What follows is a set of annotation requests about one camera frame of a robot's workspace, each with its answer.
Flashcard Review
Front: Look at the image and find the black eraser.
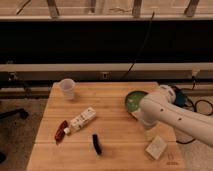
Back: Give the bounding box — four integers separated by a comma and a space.
92, 134, 102, 155

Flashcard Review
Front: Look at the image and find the white glue bottle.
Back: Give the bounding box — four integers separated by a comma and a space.
63, 107, 96, 134

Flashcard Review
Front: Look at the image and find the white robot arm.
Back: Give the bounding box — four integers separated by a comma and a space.
133, 85, 213, 148

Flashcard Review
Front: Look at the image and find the white sponge block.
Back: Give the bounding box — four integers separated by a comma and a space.
145, 136, 167, 160

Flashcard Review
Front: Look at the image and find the black hanging cable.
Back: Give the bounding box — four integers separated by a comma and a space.
119, 11, 156, 81

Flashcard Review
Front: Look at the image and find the blue box on floor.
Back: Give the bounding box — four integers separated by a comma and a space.
174, 91, 186, 107

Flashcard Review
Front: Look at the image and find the clear plastic measuring cup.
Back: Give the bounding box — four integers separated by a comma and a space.
58, 79, 75, 100

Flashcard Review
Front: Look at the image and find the black cable on floor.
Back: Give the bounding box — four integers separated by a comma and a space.
169, 84, 213, 145

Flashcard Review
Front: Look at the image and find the black chair base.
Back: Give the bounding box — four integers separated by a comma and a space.
0, 108, 29, 119

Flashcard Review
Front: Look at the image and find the green bowl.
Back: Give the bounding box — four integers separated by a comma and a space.
124, 90, 147, 113

